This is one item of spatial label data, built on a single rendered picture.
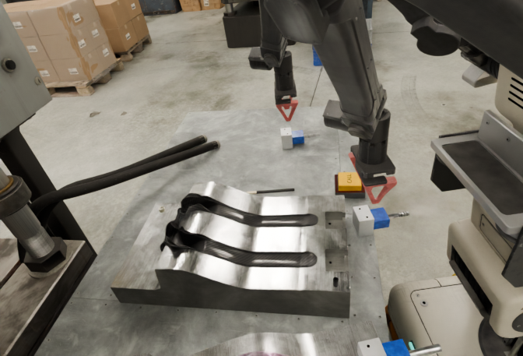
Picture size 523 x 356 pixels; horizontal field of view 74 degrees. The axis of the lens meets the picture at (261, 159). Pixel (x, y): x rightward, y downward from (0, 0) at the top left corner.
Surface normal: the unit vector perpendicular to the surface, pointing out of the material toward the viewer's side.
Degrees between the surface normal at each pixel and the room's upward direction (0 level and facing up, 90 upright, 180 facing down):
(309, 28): 132
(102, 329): 0
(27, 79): 90
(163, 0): 90
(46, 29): 84
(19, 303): 0
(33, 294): 0
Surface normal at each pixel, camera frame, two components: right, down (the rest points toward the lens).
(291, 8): -0.36, 0.93
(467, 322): -0.13, -0.80
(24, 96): 0.98, -0.02
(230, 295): -0.14, 0.60
